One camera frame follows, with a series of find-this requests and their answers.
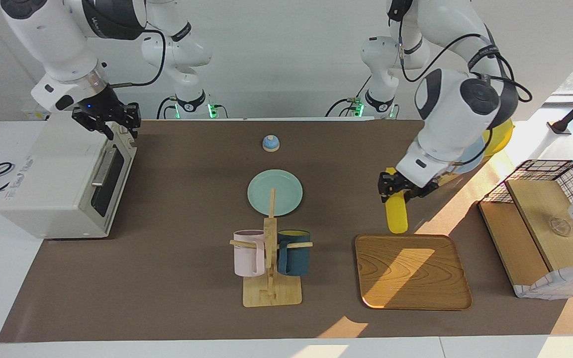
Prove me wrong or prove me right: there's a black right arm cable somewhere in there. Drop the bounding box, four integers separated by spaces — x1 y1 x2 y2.
110 29 167 89

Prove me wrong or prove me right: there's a white grid cloth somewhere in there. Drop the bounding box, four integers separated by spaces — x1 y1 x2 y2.
513 263 573 300

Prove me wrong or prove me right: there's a pink mug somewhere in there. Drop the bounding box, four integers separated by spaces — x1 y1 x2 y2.
233 230 266 277

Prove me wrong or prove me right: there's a glass oven door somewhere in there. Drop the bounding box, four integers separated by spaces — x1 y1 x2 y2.
79 142 138 237

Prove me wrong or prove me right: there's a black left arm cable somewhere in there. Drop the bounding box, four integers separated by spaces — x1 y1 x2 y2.
398 0 534 103

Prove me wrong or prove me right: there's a small clear glass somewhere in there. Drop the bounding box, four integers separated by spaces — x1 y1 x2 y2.
550 217 572 237

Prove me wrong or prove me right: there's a wooden plate rack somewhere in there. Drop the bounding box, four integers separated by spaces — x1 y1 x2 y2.
436 168 466 188

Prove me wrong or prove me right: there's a wooden mug rack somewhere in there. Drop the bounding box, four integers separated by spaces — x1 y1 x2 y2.
230 188 313 307

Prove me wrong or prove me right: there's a yellow corn cob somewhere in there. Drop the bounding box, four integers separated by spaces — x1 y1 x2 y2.
384 167 409 234

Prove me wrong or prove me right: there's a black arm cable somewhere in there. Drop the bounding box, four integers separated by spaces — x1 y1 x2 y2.
110 29 167 89
398 0 534 103

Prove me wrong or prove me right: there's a light teal plate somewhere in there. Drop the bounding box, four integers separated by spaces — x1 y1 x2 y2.
247 170 303 217

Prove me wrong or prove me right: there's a black base cable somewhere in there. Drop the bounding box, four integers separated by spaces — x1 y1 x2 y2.
156 96 178 120
325 75 373 118

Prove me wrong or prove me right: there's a light blue plate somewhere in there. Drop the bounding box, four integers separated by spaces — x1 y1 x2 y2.
453 135 486 175

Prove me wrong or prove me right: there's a brown wooden board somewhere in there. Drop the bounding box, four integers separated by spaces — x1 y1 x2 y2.
479 201 551 289

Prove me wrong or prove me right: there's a square wooden tray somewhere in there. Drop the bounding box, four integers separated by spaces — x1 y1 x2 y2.
355 234 473 311

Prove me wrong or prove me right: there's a black wire basket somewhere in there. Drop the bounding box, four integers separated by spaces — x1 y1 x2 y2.
479 160 573 249

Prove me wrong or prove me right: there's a brown table mat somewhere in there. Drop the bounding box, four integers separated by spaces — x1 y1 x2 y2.
0 118 573 344

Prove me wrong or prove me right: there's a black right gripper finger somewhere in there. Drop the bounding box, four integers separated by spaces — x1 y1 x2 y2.
125 102 142 139
72 109 114 141

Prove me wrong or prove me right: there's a yellow plate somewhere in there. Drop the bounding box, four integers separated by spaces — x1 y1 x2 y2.
483 118 515 157

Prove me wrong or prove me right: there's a light wooden board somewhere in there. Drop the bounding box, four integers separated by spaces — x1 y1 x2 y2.
505 179 573 271

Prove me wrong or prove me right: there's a white toaster oven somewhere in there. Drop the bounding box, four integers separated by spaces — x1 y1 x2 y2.
0 110 138 240

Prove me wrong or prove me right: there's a dark blue mug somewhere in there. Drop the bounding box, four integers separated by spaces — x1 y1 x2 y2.
277 229 311 277

